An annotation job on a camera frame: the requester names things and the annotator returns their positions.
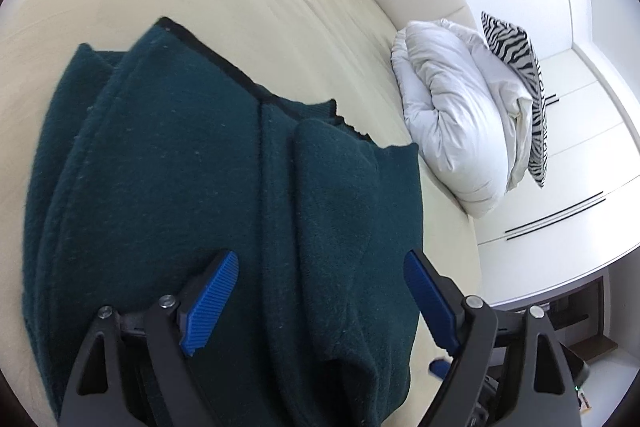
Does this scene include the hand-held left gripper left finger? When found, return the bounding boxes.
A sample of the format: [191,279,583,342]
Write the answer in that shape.
[57,249,240,427]

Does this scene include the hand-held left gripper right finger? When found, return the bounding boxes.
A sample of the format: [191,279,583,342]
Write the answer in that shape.
[402,249,584,427]

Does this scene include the dark green fleece blanket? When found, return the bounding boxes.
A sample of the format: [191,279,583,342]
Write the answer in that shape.
[22,17,426,427]

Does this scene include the white folded duvet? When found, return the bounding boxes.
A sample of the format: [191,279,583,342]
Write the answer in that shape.
[390,19,534,219]

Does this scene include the white wardrobe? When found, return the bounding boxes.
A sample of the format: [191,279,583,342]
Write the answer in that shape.
[470,0,640,309]

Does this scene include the zebra print pillow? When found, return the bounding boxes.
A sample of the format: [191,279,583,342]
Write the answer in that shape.
[481,11,549,189]

